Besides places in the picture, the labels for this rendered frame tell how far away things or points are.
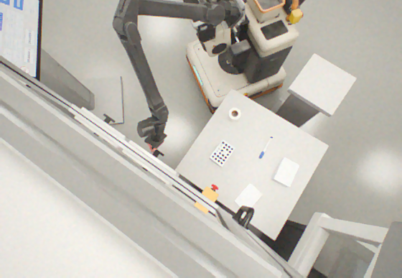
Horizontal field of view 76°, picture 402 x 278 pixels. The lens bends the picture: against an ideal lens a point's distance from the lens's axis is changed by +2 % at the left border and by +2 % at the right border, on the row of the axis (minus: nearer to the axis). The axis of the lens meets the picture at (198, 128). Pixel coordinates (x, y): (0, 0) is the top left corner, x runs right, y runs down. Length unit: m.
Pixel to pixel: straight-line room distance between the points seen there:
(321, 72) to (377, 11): 1.58
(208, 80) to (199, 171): 0.91
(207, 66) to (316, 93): 0.90
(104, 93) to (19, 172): 2.26
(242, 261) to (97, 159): 0.11
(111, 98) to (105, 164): 2.26
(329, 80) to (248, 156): 0.66
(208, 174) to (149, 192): 1.24
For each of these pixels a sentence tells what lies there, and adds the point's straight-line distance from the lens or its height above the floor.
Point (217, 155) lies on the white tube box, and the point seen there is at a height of 0.78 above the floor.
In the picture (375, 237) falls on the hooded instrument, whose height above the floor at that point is 1.32.
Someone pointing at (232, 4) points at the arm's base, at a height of 1.23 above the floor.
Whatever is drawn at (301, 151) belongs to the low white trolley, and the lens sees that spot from 1.51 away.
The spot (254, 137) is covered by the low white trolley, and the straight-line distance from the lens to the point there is 1.46.
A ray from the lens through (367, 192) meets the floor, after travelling 2.50.
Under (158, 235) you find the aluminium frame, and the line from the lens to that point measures 0.18.
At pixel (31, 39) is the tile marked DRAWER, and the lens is 1.69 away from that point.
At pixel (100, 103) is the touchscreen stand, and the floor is 0.04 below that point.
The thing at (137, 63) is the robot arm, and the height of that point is 1.32.
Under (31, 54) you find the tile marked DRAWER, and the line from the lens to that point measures 1.65.
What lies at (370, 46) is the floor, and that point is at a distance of 2.95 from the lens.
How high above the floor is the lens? 2.16
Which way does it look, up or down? 75 degrees down
